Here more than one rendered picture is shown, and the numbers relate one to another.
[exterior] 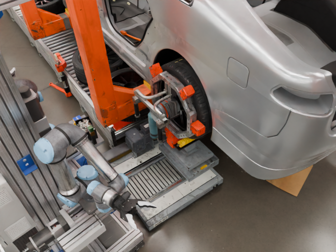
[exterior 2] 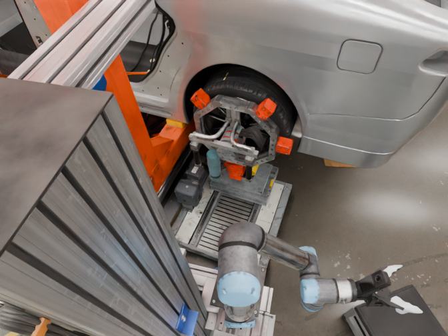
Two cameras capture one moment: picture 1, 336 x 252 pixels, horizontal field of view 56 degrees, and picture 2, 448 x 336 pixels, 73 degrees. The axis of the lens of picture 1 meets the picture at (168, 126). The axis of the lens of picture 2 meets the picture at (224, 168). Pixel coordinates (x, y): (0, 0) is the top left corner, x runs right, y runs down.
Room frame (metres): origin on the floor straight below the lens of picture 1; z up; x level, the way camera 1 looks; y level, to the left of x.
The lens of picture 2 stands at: (0.82, 0.73, 2.28)
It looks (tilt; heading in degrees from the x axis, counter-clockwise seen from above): 53 degrees down; 329
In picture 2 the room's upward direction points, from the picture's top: 5 degrees counter-clockwise
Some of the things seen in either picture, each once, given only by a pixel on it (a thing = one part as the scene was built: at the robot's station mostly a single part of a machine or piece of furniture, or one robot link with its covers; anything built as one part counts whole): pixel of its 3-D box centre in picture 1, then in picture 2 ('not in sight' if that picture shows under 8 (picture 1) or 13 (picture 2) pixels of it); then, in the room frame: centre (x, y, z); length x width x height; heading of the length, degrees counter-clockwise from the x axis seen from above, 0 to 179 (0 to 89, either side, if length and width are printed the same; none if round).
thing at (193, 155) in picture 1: (188, 141); (244, 165); (2.01, -0.18, 0.32); 0.40 x 0.30 x 0.28; 33
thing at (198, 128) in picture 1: (197, 128); (284, 145); (1.65, -0.22, 0.85); 0.09 x 0.08 x 0.07; 33
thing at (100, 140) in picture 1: (86, 131); not in sight; (2.08, 0.77, 0.44); 0.43 x 0.17 x 0.03; 33
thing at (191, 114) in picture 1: (172, 106); (235, 134); (1.91, -0.04, 0.85); 0.54 x 0.07 x 0.54; 33
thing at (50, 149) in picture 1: (62, 171); (239, 294); (1.05, 0.57, 1.19); 0.15 x 0.12 x 0.55; 145
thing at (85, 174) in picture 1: (87, 177); not in sight; (1.15, 0.50, 0.98); 0.13 x 0.12 x 0.14; 145
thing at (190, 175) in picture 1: (188, 153); (244, 178); (2.01, -0.18, 0.13); 0.50 x 0.36 x 0.10; 33
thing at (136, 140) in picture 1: (147, 138); (197, 183); (2.12, 0.20, 0.26); 0.42 x 0.18 x 0.35; 123
